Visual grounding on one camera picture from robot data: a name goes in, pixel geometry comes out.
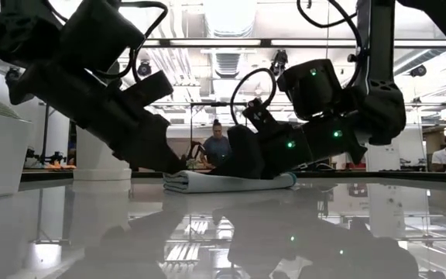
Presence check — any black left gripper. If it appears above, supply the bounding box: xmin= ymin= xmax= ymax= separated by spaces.
xmin=8 ymin=61 xmax=188 ymax=174

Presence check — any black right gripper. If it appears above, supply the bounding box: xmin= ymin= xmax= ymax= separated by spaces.
xmin=211 ymin=115 xmax=368 ymax=180

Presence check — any light blue microfiber towel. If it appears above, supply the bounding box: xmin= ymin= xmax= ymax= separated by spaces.
xmin=163 ymin=170 xmax=298 ymax=195

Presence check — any white hexagonal plant pot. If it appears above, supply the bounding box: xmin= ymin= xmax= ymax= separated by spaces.
xmin=73 ymin=126 xmax=133 ymax=181

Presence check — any white kiosk column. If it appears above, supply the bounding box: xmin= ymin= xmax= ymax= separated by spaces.
xmin=365 ymin=143 xmax=402 ymax=172

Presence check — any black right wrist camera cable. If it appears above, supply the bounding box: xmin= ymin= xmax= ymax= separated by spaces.
xmin=229 ymin=67 xmax=278 ymax=126

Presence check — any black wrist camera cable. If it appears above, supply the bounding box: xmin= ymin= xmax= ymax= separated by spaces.
xmin=91 ymin=0 xmax=169 ymax=81
xmin=229 ymin=67 xmax=278 ymax=126

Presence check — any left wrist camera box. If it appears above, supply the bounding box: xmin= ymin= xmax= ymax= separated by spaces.
xmin=120 ymin=70 xmax=175 ymax=110

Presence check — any black left wrist camera cable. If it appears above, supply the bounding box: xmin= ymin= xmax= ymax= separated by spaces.
xmin=91 ymin=0 xmax=169 ymax=81

